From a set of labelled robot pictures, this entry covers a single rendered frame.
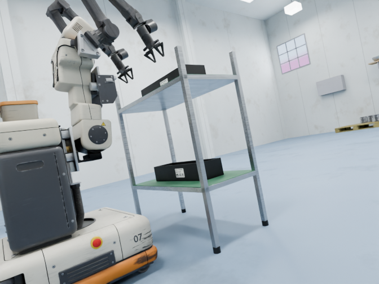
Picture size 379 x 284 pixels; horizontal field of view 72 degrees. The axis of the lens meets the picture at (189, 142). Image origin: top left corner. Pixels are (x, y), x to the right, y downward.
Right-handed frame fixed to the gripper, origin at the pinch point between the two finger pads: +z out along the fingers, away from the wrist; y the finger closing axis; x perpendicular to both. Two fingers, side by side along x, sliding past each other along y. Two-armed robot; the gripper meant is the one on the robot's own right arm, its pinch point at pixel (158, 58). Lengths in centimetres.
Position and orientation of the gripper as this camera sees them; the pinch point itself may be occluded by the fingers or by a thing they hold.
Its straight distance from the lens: 164.5
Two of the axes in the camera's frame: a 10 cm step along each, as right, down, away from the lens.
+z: 5.1, 8.2, 2.7
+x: -6.1, 5.7, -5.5
